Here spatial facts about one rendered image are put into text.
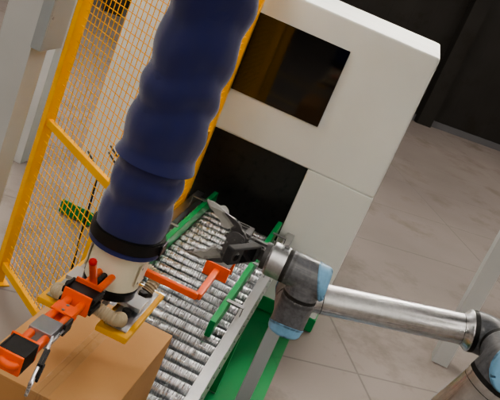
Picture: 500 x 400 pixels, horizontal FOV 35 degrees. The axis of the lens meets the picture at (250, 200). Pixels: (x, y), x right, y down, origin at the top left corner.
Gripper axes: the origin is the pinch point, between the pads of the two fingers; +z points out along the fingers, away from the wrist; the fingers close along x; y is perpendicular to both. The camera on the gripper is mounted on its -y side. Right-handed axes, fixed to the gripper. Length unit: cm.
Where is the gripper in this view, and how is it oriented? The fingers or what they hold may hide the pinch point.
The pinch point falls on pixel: (194, 225)
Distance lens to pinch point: 198.3
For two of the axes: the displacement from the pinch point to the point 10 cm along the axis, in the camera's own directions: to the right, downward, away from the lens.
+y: 2.1, -2.6, 9.4
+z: -9.0, -4.2, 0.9
